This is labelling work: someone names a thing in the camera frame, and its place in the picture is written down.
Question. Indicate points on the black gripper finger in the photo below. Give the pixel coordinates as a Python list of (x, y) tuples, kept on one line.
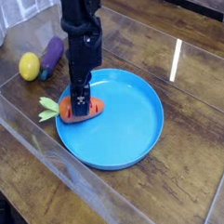
[(80, 100)]

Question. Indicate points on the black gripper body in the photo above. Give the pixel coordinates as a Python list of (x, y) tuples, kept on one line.
[(84, 53)]

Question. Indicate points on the orange toy carrot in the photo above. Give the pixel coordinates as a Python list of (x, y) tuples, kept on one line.
[(63, 110)]

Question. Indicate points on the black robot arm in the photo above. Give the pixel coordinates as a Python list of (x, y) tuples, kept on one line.
[(79, 14)]

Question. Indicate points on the blue round tray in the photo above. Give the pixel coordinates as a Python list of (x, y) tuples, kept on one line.
[(128, 128)]

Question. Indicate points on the purple toy eggplant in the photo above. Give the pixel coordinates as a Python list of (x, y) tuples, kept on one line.
[(53, 53)]

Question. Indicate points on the yellow toy lemon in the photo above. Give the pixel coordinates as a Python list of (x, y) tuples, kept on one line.
[(29, 66)]

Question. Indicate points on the clear acrylic barrier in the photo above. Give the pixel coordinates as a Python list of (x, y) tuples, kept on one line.
[(104, 200)]

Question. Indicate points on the grey white curtain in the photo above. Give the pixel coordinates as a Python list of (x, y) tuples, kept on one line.
[(13, 12)]

